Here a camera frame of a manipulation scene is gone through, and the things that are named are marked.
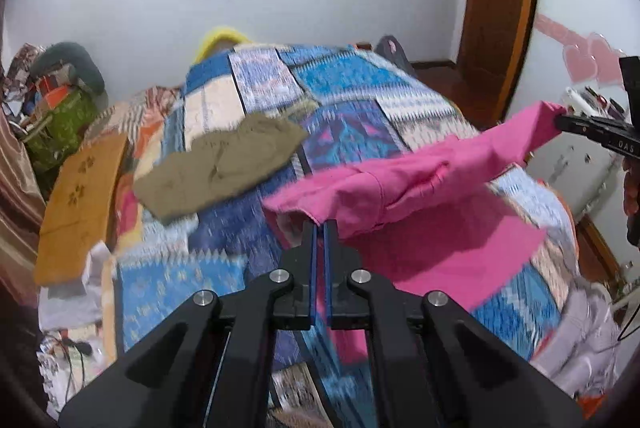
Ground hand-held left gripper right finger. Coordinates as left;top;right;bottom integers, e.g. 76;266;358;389
323;219;586;428

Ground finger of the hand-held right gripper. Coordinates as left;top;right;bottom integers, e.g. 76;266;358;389
554;112;632;147

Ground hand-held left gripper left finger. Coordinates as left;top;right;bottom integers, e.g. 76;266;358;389
59;220;319;428

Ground pink shirt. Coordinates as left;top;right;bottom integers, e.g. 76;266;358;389
262;100;569;367

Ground olive green pants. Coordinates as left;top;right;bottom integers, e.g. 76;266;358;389
133;112;309;224

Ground person's right hand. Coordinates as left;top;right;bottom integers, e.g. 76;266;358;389
622;153;640;251

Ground white cabinet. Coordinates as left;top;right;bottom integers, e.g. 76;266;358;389
525;86;629;226

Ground blue patchwork blanket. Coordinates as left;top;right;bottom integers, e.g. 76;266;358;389
114;43;576;428

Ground lavender cloth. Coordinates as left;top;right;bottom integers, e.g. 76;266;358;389
531;276;624;392

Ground yellow pillow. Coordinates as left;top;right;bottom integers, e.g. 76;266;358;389
195;25;254;64

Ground orange folded cloth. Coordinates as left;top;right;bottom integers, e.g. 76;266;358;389
34;131;130;286

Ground green patterned bag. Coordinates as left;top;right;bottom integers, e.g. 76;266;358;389
24;88;101;171

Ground grey neck pillow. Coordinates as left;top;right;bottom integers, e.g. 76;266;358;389
31;41;106;95

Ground pink heart wall decoration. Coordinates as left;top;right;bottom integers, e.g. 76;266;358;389
535;12;629;86

